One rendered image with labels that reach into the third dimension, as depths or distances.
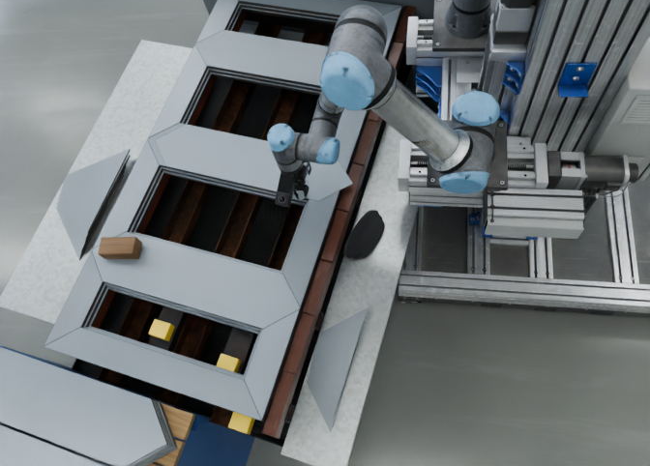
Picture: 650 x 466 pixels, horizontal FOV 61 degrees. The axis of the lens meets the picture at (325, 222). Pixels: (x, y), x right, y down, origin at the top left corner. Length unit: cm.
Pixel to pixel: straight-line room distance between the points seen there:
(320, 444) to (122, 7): 304
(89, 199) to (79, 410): 75
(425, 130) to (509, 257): 124
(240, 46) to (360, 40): 112
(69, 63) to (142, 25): 50
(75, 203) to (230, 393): 94
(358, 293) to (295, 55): 92
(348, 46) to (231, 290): 89
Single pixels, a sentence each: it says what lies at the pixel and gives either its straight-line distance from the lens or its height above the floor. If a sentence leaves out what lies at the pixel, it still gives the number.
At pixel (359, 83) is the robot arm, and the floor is 156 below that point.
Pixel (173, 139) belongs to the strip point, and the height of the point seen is 85.
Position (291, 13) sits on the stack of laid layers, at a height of 84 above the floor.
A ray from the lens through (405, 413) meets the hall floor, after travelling 246.
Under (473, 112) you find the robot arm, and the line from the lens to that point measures 145.
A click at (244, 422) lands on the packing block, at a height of 81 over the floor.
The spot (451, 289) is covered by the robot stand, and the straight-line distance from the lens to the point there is 233.
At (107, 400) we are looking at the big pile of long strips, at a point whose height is 85.
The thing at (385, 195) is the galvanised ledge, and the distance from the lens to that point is 198.
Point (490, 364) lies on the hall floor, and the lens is 251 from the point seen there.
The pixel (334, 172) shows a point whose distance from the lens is 184.
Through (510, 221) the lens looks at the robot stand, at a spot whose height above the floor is 95.
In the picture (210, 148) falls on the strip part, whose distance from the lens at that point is 200.
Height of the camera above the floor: 245
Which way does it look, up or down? 65 degrees down
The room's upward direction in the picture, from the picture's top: 17 degrees counter-clockwise
